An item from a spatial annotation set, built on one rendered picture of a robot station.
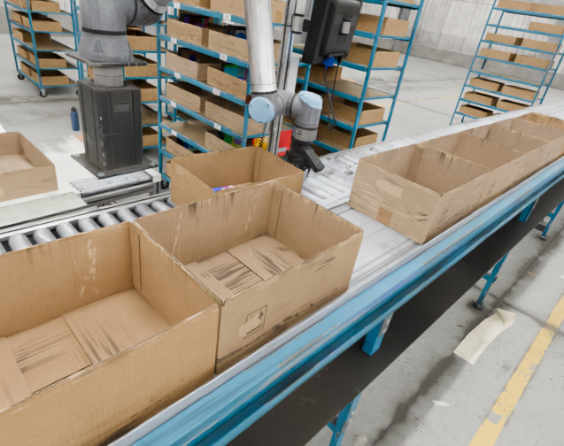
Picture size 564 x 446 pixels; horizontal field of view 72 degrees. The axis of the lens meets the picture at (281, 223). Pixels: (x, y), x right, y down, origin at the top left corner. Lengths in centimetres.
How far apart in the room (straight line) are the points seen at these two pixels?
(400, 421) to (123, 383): 147
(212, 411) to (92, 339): 27
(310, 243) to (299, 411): 40
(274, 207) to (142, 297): 40
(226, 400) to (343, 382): 50
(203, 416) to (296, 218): 53
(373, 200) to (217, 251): 55
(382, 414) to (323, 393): 84
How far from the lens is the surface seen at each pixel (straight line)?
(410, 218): 124
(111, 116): 168
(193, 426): 65
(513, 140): 234
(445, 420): 201
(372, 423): 186
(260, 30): 137
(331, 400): 107
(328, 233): 94
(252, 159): 166
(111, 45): 164
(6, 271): 78
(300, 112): 149
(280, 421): 101
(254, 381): 70
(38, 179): 159
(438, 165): 160
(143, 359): 59
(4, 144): 193
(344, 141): 308
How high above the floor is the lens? 146
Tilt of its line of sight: 30 degrees down
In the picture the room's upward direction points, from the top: 9 degrees clockwise
